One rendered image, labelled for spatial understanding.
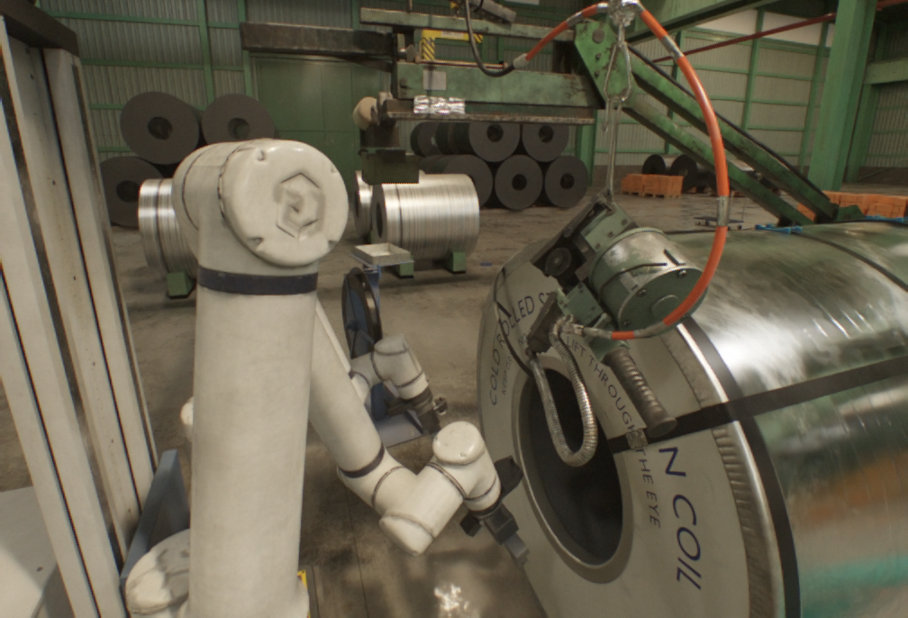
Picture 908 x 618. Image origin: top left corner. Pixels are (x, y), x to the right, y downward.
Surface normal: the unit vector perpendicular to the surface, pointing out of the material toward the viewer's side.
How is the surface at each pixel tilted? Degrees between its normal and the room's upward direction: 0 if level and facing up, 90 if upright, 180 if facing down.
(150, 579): 9
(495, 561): 0
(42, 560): 0
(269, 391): 88
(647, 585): 90
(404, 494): 25
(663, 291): 115
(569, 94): 90
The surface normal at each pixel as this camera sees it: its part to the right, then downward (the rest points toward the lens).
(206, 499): -0.33, 0.08
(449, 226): 0.33, 0.30
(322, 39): 0.55, 0.22
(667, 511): -0.94, 0.08
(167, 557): -0.19, -0.97
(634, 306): 0.24, 0.63
